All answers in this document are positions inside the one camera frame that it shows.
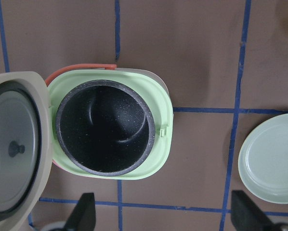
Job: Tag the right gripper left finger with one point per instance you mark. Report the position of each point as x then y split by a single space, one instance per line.
83 216

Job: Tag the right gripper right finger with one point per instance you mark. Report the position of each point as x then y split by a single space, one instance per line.
246 215

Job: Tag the white rice cooker orange handle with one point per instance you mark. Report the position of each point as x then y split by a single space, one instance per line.
91 120

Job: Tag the green plate near right arm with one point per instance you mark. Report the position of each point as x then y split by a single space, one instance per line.
263 160

